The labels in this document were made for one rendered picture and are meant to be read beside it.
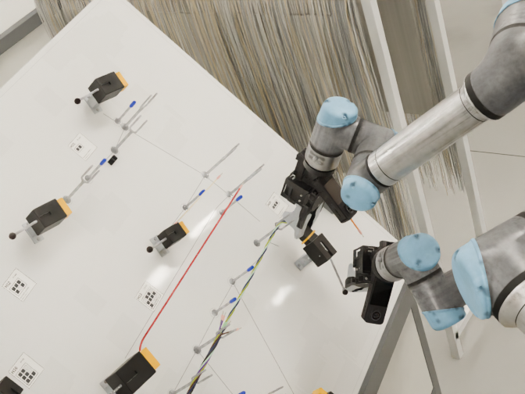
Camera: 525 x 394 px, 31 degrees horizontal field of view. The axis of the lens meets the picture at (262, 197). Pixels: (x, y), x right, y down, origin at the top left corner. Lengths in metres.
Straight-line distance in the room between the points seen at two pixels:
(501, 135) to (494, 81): 2.73
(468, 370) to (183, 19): 1.51
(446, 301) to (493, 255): 0.41
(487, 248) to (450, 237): 2.37
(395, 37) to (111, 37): 1.11
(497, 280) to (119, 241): 0.83
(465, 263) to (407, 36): 1.61
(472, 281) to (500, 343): 1.94
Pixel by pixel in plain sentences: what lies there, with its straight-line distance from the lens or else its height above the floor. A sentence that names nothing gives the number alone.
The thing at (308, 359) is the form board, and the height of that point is 0.99.
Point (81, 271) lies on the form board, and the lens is 1.89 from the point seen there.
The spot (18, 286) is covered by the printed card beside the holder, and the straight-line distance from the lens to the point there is 1.82.
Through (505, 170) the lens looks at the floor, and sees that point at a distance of 4.14.
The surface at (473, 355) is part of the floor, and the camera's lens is 3.37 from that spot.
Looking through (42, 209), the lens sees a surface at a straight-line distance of 1.80.
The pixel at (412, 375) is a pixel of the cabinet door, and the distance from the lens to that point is 2.58.
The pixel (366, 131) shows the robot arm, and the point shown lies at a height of 1.43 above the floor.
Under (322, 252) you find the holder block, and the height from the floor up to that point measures 1.14.
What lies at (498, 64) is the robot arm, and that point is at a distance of 1.64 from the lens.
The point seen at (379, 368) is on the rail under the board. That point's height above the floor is 0.84.
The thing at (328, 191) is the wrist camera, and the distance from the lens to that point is 2.01.
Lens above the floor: 2.45
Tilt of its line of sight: 34 degrees down
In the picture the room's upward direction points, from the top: 20 degrees counter-clockwise
